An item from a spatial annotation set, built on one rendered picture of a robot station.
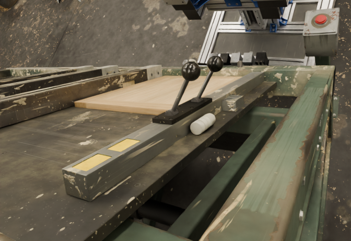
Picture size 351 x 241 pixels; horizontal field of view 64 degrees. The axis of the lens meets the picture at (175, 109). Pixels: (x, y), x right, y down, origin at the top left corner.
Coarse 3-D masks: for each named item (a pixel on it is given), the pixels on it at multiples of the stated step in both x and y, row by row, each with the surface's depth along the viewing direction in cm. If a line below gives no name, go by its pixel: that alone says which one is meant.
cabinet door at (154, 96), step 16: (160, 80) 127; (176, 80) 125; (224, 80) 116; (96, 96) 100; (112, 96) 99; (128, 96) 97; (144, 96) 96; (160, 96) 94; (176, 96) 92; (192, 96) 90; (144, 112) 79; (160, 112) 76
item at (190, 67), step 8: (184, 64) 54; (192, 64) 53; (184, 72) 53; (192, 72) 53; (200, 72) 54; (184, 80) 55; (192, 80) 54; (184, 88) 56; (176, 104) 58; (168, 112) 58; (176, 112) 59
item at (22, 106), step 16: (96, 80) 104; (112, 80) 111; (128, 80) 119; (144, 80) 128; (16, 96) 82; (32, 96) 83; (48, 96) 87; (64, 96) 92; (80, 96) 98; (0, 112) 75; (16, 112) 79; (32, 112) 83; (48, 112) 87
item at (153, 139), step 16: (240, 80) 99; (256, 80) 106; (208, 96) 78; (224, 96) 78; (208, 112) 70; (144, 128) 54; (160, 128) 54; (176, 128) 56; (112, 144) 47; (144, 144) 48; (160, 144) 52; (80, 160) 42; (112, 160) 41; (128, 160) 44; (144, 160) 48; (64, 176) 40; (80, 176) 38; (96, 176) 39; (112, 176) 41; (80, 192) 38; (96, 192) 39
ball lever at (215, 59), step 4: (212, 56) 63; (216, 56) 63; (208, 60) 63; (212, 60) 63; (216, 60) 62; (220, 60) 63; (208, 64) 63; (212, 64) 63; (216, 64) 62; (220, 64) 63; (208, 68) 64; (212, 68) 63; (216, 68) 63; (220, 68) 63; (208, 72) 65; (212, 72) 65; (208, 76) 65; (208, 80) 66; (204, 84) 66; (204, 88) 67; (200, 92) 68; (196, 96) 69; (200, 96) 68; (192, 100) 68; (196, 100) 68; (200, 100) 68
